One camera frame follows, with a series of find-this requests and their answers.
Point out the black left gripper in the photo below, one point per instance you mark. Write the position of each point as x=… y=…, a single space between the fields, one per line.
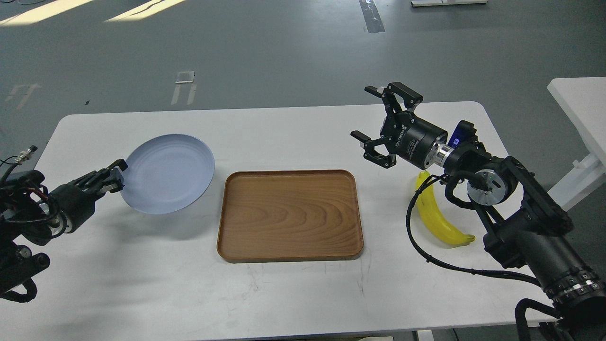
x=76 y=206

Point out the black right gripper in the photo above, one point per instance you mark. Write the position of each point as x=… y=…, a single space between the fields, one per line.
x=404 y=134

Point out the white table base far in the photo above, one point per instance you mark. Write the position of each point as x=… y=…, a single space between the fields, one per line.
x=430 y=3

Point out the light blue plate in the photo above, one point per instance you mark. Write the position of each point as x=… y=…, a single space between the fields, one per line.
x=167 y=174

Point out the brown wooden tray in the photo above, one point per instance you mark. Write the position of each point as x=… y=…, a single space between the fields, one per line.
x=284 y=216

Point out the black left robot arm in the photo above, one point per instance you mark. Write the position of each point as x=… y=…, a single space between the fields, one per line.
x=30 y=210

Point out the white side table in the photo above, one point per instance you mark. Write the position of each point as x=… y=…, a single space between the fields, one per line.
x=583 y=100

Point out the yellow banana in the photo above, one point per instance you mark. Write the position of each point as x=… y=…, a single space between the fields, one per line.
x=432 y=217

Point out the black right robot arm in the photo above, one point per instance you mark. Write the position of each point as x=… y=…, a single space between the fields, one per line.
x=525 y=227

